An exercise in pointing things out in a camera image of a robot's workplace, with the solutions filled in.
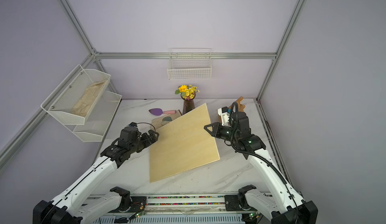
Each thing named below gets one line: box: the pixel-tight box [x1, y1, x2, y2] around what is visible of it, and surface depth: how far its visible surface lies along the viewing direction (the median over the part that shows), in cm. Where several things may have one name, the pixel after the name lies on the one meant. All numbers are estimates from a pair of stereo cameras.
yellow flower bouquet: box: [174, 84, 201, 101], surface depth 95 cm
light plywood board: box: [149, 102, 221, 184], surface depth 79 cm
